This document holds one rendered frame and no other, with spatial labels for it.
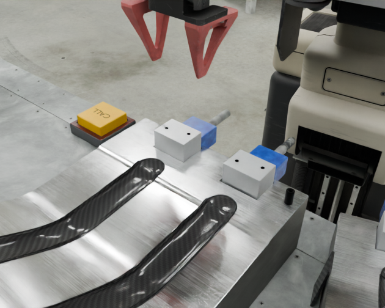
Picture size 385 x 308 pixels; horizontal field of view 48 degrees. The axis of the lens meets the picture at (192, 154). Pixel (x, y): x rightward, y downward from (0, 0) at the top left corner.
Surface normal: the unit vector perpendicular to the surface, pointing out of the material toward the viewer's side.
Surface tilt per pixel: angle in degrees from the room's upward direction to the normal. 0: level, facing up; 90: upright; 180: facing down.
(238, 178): 90
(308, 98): 8
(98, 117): 0
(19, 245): 28
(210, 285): 3
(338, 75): 98
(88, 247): 14
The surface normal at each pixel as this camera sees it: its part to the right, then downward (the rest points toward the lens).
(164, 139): -0.62, 0.47
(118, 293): 0.35, -0.86
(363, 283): 0.01, -0.79
